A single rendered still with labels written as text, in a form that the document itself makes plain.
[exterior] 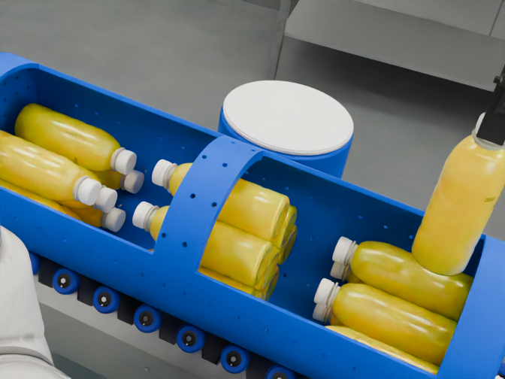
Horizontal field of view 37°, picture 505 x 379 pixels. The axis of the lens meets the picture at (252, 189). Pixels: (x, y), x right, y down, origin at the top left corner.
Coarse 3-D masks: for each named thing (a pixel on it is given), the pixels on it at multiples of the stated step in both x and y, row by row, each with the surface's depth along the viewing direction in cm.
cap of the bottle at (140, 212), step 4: (140, 204) 111; (144, 204) 111; (148, 204) 111; (136, 208) 110; (140, 208) 110; (144, 208) 110; (148, 208) 110; (136, 212) 110; (140, 212) 110; (144, 212) 110; (136, 216) 110; (140, 216) 110; (144, 216) 110; (132, 220) 111; (136, 220) 110; (140, 220) 110; (136, 224) 111; (140, 224) 111
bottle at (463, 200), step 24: (480, 144) 83; (504, 144) 82; (456, 168) 84; (480, 168) 82; (504, 168) 83; (456, 192) 85; (480, 192) 83; (432, 216) 89; (456, 216) 86; (480, 216) 86; (432, 240) 89; (456, 240) 88; (432, 264) 91; (456, 264) 90
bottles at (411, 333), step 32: (96, 224) 127; (256, 288) 113; (320, 288) 110; (352, 288) 109; (352, 320) 108; (384, 320) 106; (416, 320) 106; (448, 320) 106; (384, 352) 101; (416, 352) 106
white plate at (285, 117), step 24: (240, 96) 160; (264, 96) 161; (288, 96) 163; (312, 96) 164; (240, 120) 152; (264, 120) 153; (288, 120) 155; (312, 120) 156; (336, 120) 158; (264, 144) 147; (288, 144) 148; (312, 144) 149; (336, 144) 150
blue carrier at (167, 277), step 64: (0, 64) 116; (0, 128) 128; (128, 128) 129; (192, 128) 115; (0, 192) 109; (128, 192) 133; (192, 192) 102; (320, 192) 119; (64, 256) 111; (128, 256) 105; (192, 256) 101; (320, 256) 124; (192, 320) 108; (256, 320) 100; (320, 320) 121
